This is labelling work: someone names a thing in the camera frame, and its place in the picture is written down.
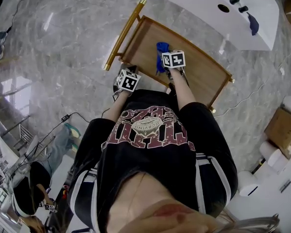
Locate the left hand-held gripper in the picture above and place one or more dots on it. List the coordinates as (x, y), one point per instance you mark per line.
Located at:
(128, 81)

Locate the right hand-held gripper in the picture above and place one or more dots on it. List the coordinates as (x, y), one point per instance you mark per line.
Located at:
(175, 59)

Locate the blue cloth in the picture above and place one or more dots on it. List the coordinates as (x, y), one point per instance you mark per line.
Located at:
(162, 47)

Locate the person's right forearm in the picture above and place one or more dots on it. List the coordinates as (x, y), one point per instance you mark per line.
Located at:
(184, 93)

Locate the person's left forearm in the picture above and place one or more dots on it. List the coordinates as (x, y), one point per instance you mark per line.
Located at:
(114, 108)

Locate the black faucet knob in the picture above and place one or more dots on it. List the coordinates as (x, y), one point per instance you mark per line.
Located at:
(234, 0)
(243, 9)

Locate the person's black printed shirt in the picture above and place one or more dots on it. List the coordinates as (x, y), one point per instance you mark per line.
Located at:
(147, 164)

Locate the large cardboard box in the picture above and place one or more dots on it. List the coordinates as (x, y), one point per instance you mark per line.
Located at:
(281, 132)

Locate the person's neck and chin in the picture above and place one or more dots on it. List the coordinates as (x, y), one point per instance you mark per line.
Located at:
(140, 203)

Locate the person's clear-framed glasses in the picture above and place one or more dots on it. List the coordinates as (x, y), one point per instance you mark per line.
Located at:
(271, 222)

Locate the metal rail rack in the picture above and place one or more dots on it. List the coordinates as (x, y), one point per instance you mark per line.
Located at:
(23, 132)

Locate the wooden frame rack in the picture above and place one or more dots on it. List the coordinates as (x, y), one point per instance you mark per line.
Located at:
(2, 62)

